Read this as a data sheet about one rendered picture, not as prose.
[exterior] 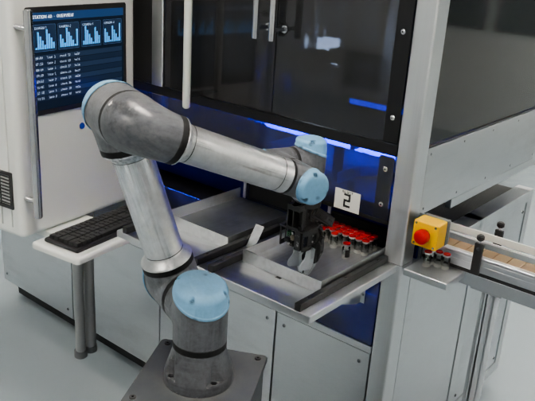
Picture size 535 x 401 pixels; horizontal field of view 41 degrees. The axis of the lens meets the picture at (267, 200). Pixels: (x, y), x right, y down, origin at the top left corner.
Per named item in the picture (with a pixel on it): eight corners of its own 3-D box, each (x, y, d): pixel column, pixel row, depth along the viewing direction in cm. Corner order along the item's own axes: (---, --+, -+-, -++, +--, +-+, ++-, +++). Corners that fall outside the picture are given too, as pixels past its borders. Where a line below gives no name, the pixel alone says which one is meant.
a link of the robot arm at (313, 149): (286, 134, 166) (316, 131, 170) (283, 179, 170) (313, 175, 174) (304, 143, 159) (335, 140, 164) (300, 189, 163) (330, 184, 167)
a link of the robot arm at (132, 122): (133, 95, 121) (341, 169, 149) (112, 82, 129) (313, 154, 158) (109, 157, 122) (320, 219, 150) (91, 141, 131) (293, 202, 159)
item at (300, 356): (159, 239, 417) (161, 91, 387) (493, 386, 297) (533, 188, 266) (4, 295, 343) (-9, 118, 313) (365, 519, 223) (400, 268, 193)
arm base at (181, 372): (223, 403, 146) (224, 362, 143) (153, 391, 149) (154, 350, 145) (240, 364, 160) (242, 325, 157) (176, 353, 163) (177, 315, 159)
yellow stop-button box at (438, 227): (423, 236, 194) (427, 212, 191) (447, 244, 190) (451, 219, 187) (409, 243, 188) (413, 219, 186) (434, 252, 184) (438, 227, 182)
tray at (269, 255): (317, 228, 215) (318, 217, 214) (391, 255, 200) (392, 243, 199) (242, 261, 190) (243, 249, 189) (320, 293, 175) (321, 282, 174)
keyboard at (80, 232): (134, 205, 245) (134, 199, 244) (166, 216, 238) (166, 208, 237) (44, 241, 212) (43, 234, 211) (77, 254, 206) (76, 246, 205)
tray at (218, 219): (239, 196, 237) (240, 187, 236) (301, 218, 222) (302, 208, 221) (163, 222, 212) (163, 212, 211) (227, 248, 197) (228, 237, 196)
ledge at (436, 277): (426, 259, 203) (427, 254, 203) (468, 274, 196) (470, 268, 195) (402, 274, 193) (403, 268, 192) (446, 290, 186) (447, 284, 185)
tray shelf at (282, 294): (228, 198, 241) (228, 193, 240) (410, 263, 200) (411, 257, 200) (116, 235, 206) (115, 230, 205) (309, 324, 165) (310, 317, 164)
